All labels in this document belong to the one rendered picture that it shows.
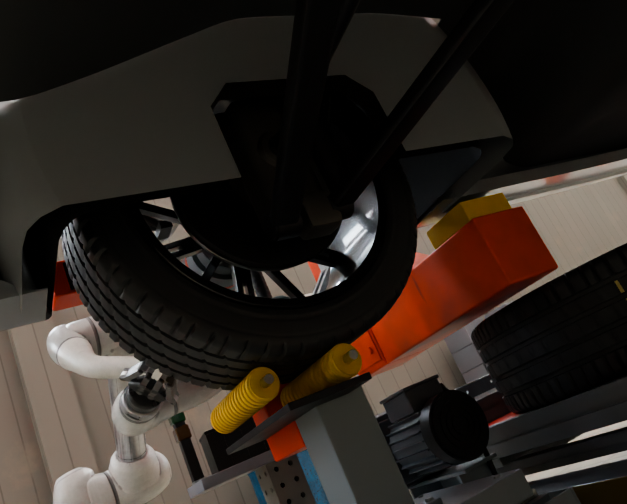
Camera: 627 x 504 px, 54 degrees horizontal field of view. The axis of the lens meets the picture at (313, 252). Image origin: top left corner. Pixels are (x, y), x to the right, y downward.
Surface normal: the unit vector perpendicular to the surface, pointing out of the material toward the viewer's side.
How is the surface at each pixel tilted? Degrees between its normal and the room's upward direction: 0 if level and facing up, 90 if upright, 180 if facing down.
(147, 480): 132
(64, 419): 90
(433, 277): 90
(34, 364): 90
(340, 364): 90
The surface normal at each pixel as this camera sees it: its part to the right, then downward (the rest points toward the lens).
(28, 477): 0.48, -0.48
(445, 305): -0.83, 0.21
